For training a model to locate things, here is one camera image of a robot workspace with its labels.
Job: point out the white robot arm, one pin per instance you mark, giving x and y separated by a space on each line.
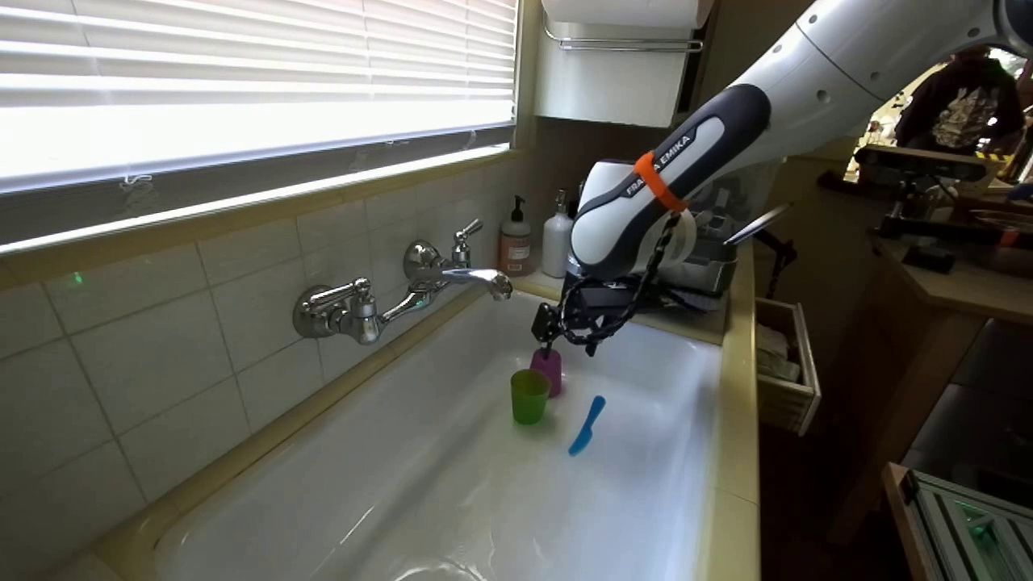
753 117

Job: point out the white window blinds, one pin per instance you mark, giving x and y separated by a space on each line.
247 87

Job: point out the purple plastic cup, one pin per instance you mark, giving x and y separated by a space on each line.
551 368

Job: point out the wooden side table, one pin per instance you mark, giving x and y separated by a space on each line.
956 286

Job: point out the white pump bottle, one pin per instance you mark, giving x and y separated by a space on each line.
554 244

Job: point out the wooden drawer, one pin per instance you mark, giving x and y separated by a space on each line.
786 367

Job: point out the blue plastic knife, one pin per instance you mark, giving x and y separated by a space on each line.
584 427

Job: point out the green plastic cup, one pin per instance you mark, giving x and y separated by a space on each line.
526 397

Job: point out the chrome wall faucet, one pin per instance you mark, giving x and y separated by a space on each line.
422 286

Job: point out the white sink basin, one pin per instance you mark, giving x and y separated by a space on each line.
484 474

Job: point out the white wall cabinet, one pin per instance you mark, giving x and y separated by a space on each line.
615 67

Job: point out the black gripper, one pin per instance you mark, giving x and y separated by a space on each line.
592 298

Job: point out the orange label soap bottle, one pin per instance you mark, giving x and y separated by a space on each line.
513 246

